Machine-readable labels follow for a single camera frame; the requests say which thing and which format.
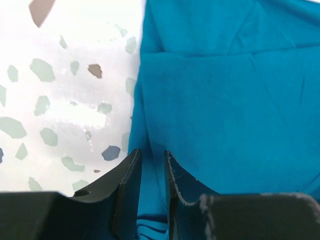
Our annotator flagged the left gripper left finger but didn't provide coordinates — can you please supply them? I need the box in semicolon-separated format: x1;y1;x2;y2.
0;149;142;240

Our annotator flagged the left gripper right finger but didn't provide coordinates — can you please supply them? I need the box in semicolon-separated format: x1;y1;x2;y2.
164;151;320;240

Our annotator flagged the blue t shirt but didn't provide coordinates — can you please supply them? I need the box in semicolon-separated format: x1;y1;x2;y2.
128;0;320;240

